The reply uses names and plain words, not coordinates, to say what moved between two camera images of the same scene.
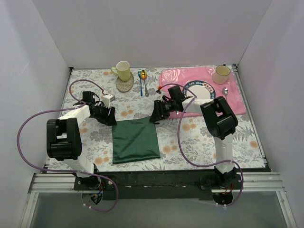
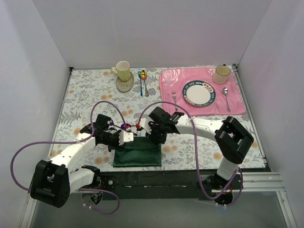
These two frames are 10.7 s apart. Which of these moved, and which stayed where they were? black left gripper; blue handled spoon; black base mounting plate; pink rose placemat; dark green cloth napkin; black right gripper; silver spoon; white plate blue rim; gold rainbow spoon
Moved: dark green cloth napkin; black left gripper; black right gripper
Stayed: gold rainbow spoon; blue handled spoon; pink rose placemat; silver spoon; white plate blue rim; black base mounting plate
